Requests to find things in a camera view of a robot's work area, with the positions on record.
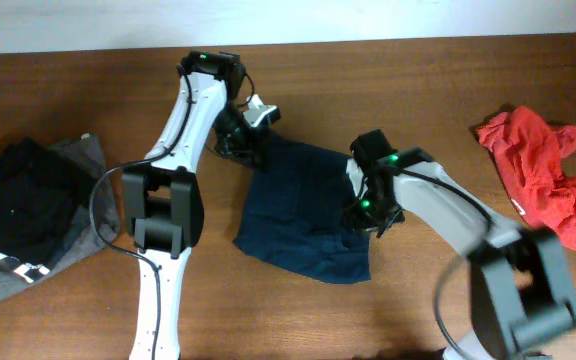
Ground navy blue shorts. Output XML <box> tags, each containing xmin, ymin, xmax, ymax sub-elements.
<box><xmin>234</xmin><ymin>132</ymin><xmax>371</xmax><ymax>285</ymax></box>

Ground red mesh garment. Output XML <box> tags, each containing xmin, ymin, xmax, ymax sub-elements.
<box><xmin>475</xmin><ymin>106</ymin><xmax>576</xmax><ymax>251</ymax></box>

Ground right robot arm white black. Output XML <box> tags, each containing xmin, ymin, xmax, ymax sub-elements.
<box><xmin>344</xmin><ymin>130</ymin><xmax>576</xmax><ymax>360</ymax></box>

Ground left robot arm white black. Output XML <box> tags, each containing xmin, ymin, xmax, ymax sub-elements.
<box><xmin>122</xmin><ymin>50</ymin><xmax>280</xmax><ymax>359</ymax></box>

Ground black folded garment white print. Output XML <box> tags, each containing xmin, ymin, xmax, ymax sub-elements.
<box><xmin>0</xmin><ymin>138</ymin><xmax>96</xmax><ymax>283</ymax></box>

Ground grey folded garment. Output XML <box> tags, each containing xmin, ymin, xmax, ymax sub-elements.
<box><xmin>0</xmin><ymin>132</ymin><xmax>121</xmax><ymax>315</ymax></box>

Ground left black cable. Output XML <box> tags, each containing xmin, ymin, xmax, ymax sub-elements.
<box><xmin>88</xmin><ymin>62</ymin><xmax>257</xmax><ymax>360</ymax></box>

